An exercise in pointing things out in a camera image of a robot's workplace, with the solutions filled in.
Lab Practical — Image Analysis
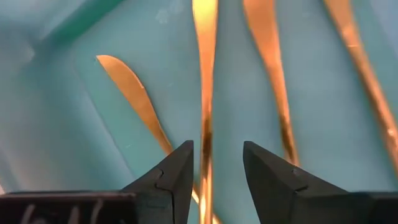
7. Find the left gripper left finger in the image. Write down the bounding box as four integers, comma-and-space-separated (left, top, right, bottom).
0, 139, 195, 224

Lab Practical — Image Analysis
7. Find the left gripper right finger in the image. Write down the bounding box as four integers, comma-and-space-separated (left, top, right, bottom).
243, 140, 398, 224

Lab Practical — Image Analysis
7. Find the teal plastic bin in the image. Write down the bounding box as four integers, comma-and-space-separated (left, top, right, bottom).
0, 0, 398, 224

